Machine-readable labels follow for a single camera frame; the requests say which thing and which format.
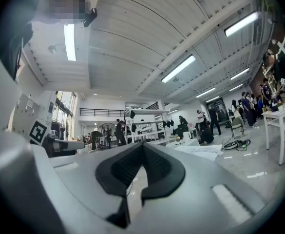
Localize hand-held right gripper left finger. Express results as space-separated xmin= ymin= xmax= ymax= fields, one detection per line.
xmin=95 ymin=142 xmax=144 ymax=229

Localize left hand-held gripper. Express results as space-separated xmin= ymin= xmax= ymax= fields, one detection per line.
xmin=29 ymin=120 xmax=86 ymax=158

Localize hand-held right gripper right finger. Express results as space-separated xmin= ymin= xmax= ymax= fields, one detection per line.
xmin=141 ymin=142 xmax=186 ymax=206

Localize rack of hanging clothes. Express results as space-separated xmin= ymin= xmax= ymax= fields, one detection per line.
xmin=50 ymin=120 xmax=68 ymax=141

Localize white sheet on floor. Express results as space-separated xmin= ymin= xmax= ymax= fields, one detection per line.
xmin=173 ymin=143 xmax=224 ymax=162

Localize large round fan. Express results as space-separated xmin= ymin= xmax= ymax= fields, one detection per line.
xmin=96 ymin=122 xmax=117 ymax=149

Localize grey lockers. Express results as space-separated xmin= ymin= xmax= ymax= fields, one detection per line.
xmin=10 ymin=93 xmax=41 ymax=138

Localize black balcony railing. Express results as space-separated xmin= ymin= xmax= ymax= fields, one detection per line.
xmin=79 ymin=108 xmax=125 ymax=117

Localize white shelf rack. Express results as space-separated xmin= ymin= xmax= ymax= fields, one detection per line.
xmin=124 ymin=107 xmax=172 ymax=144

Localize green chair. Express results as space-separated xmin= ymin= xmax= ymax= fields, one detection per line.
xmin=230 ymin=117 xmax=246 ymax=139

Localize long ceiling tube light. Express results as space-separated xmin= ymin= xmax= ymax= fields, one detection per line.
xmin=195 ymin=87 xmax=216 ymax=98
xmin=230 ymin=67 xmax=250 ymax=81
xmin=161 ymin=55 xmax=196 ymax=83
xmin=64 ymin=24 xmax=77 ymax=62
xmin=224 ymin=11 xmax=259 ymax=37

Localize person's black shirt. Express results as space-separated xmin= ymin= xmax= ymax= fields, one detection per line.
xmin=0 ymin=20 xmax=34 ymax=81

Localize white table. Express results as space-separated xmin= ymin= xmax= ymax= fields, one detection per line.
xmin=261 ymin=99 xmax=285 ymax=166

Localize bundle of black cables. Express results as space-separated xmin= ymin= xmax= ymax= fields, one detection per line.
xmin=222 ymin=138 xmax=251 ymax=152

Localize black head-worn camera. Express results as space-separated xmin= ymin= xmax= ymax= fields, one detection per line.
xmin=82 ymin=7 xmax=98 ymax=28

